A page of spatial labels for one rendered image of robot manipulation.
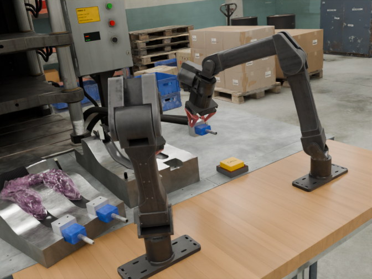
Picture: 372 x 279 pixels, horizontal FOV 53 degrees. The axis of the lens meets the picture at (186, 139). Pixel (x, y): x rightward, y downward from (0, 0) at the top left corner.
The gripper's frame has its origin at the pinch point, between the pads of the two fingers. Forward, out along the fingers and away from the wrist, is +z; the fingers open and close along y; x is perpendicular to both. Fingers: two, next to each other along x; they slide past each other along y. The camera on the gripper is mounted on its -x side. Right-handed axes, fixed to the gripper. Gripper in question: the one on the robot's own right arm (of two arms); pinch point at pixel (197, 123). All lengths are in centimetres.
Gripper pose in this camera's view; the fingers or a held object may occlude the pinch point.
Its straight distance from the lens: 137.3
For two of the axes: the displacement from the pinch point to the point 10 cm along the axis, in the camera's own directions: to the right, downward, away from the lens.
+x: 5.5, 6.4, -5.4
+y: -8.2, 2.8, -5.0
